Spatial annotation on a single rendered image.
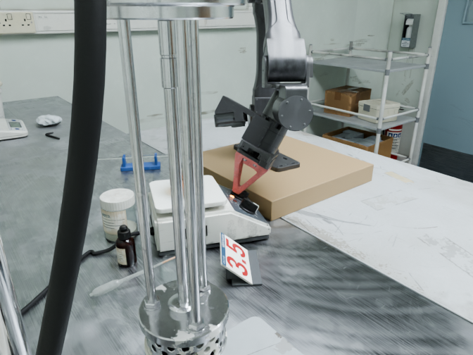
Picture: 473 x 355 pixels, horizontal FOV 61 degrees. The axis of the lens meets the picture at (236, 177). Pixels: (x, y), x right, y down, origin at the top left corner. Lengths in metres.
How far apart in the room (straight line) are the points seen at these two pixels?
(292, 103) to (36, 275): 0.48
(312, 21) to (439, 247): 2.43
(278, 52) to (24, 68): 1.54
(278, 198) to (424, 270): 0.28
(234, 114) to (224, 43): 1.82
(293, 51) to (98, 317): 0.52
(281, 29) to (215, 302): 0.54
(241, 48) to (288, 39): 1.89
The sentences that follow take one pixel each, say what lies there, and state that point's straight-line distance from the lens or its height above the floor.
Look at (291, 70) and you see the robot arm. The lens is 0.71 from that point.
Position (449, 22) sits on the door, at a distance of 3.57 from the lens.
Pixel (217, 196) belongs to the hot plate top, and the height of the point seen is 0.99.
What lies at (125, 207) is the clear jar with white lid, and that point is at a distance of 0.71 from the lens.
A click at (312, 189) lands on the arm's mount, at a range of 0.84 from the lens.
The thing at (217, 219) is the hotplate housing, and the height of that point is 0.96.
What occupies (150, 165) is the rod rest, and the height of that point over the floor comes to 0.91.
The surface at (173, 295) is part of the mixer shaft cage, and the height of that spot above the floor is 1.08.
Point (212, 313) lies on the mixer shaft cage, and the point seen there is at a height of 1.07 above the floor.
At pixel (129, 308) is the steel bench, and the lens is 0.60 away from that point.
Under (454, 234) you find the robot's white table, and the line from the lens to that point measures 0.84.
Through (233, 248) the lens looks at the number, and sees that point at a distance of 0.65.
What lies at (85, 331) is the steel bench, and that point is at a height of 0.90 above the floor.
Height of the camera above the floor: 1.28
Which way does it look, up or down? 23 degrees down
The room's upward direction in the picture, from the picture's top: straight up
